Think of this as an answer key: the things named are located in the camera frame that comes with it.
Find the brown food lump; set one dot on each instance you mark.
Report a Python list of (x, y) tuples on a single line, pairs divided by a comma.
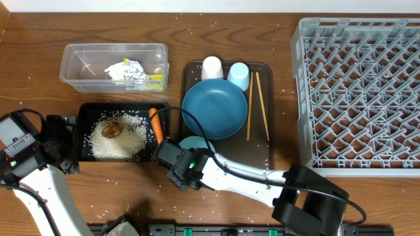
[(112, 130)]

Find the pile of white rice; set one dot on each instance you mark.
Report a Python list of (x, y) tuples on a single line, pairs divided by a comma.
[(122, 147)]

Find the wooden chopstick right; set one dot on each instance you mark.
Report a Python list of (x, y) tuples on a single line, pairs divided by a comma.
[(262, 106)]

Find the light blue plastic cup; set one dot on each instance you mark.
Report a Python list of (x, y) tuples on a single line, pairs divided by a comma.
[(239, 75)]

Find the dark brown serving tray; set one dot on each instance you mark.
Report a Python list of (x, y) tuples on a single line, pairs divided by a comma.
[(258, 151)]

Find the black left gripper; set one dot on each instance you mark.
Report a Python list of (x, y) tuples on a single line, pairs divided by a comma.
[(67, 132)]

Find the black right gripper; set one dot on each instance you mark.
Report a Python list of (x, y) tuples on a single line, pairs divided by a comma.
[(178, 179)]

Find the yellow green snack packet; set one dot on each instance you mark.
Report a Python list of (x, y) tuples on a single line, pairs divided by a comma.
[(156, 83)]

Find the clear plastic bin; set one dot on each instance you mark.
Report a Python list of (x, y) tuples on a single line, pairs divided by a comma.
[(83, 65)]

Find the wooden chopstick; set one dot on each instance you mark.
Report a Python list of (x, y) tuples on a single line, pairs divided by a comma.
[(249, 107), (262, 106)]

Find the black plastic tray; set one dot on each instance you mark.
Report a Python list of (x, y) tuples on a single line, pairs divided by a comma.
[(91, 113)]

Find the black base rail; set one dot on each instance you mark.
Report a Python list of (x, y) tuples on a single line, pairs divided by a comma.
[(171, 230)]

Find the foil wrapper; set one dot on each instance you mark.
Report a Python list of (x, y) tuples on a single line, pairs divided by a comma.
[(134, 75)]

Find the grey dishwasher rack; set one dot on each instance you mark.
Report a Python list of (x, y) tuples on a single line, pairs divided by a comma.
[(358, 96)]

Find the wooden chopstick left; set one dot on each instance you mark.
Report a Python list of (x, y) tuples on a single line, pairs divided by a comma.
[(249, 107)]

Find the pink plastic cup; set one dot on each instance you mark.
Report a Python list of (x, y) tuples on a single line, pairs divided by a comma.
[(212, 68)]

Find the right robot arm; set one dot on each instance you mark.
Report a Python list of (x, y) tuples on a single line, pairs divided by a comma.
[(301, 199)]

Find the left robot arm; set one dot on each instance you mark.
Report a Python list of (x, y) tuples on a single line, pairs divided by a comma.
[(46, 195)]

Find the light blue bowl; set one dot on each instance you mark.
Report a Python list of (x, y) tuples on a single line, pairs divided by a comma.
[(193, 142)]

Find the dark blue plate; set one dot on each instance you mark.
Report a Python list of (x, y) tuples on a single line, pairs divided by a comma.
[(216, 108)]

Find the white napkin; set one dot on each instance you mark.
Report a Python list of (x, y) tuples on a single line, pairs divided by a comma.
[(116, 72)]

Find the orange carrot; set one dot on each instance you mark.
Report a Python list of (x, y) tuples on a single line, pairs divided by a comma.
[(156, 124)]

